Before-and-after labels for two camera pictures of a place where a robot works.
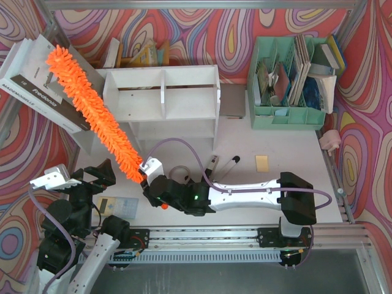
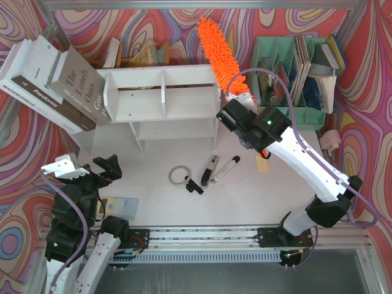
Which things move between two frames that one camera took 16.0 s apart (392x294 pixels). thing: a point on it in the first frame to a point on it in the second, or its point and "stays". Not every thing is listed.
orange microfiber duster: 97,114 to 236,81
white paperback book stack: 326,86 stays
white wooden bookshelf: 166,103 stays
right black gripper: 146,187 to 234,111
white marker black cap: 227,168 stays
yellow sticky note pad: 262,163 stays
